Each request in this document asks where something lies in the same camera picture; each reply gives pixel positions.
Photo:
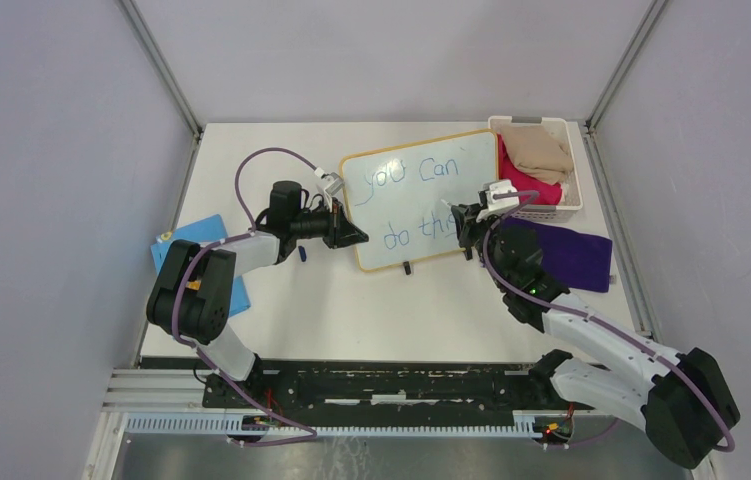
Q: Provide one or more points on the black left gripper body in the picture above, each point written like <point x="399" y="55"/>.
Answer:
<point x="330" y="224"/>

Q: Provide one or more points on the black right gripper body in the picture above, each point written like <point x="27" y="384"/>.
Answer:
<point x="473" y="233"/>

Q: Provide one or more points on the yellow framed whiteboard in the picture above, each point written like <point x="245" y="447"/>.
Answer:
<point x="394" y="195"/>

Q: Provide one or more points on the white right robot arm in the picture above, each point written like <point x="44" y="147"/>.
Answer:
<point x="681" y="401"/>

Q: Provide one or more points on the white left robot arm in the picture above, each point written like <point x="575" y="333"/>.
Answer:
<point x="279" y="228"/>

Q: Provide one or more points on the pink cloth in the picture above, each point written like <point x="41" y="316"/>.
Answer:
<point x="549" y="195"/>

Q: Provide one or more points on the white plastic basket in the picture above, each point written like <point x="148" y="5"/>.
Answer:
<point x="572" y="198"/>

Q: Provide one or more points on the beige cloth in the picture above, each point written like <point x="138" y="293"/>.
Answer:
<point x="534" y="152"/>

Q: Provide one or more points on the purple cloth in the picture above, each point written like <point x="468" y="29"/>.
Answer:
<point x="578" y="260"/>

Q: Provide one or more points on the blue patterned cloth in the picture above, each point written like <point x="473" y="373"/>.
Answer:
<point x="213" y="293"/>

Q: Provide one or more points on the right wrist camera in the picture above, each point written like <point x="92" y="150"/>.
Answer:
<point x="497" y="198"/>

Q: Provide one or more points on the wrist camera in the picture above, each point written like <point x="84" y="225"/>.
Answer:
<point x="329" y="184"/>
<point x="497" y="198"/>

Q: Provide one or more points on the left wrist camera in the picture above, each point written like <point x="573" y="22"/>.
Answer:
<point x="329" y="184"/>

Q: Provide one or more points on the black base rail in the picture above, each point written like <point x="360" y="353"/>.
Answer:
<point x="400" y="394"/>

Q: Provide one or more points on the white cable duct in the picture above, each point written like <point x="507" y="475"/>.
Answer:
<point x="231" y="424"/>

